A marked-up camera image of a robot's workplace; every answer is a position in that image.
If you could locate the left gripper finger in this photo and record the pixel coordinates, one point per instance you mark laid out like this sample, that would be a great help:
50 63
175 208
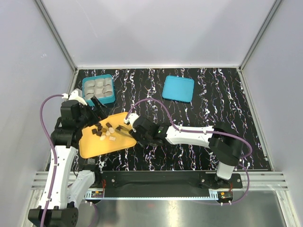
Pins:
101 113
99 105

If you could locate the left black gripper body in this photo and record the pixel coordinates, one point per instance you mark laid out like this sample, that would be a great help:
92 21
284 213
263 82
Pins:
88 117

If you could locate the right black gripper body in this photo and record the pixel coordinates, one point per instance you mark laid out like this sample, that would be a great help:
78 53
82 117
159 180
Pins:
144 139

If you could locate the metal tongs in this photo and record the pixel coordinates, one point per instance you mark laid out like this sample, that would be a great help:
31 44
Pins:
123 131

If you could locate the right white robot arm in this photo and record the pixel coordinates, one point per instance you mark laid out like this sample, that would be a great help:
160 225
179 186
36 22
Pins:
225 146

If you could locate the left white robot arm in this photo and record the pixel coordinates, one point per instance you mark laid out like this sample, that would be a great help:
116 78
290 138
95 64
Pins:
59 203

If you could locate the white oval chocolate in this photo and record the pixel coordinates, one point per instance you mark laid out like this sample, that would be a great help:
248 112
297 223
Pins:
111 130

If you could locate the teal chocolate box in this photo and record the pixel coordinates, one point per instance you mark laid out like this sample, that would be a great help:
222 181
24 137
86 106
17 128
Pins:
102 87

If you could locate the white round chocolate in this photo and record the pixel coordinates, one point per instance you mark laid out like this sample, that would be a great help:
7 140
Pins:
103 137

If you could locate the yellow plastic tray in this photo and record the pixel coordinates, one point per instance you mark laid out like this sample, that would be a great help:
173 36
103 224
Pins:
92 146

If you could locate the teal box lid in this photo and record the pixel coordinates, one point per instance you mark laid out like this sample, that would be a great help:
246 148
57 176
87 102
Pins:
178 89

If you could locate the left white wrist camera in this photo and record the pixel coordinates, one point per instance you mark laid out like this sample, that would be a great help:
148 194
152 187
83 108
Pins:
75 95

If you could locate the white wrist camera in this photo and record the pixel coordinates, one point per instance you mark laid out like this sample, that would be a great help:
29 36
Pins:
131 118
75 95

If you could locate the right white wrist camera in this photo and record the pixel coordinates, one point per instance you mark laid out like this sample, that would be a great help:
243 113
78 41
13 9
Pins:
131 118

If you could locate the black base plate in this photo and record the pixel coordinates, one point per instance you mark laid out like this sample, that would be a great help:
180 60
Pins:
165 184

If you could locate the aluminium frame rail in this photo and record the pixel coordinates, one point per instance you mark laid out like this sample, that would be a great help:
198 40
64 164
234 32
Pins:
50 24

